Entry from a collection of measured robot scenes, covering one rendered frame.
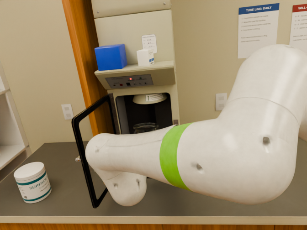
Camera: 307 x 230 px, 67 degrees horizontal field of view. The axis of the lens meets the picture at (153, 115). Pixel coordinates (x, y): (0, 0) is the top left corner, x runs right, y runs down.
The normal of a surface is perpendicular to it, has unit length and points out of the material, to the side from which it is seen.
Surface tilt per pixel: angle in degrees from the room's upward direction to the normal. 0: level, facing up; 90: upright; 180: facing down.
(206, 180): 94
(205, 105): 90
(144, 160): 77
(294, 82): 52
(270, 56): 33
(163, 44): 90
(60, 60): 90
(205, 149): 57
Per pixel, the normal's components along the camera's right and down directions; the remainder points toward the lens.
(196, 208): -0.11, -0.93
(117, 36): -0.11, 0.37
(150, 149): -0.82, -0.29
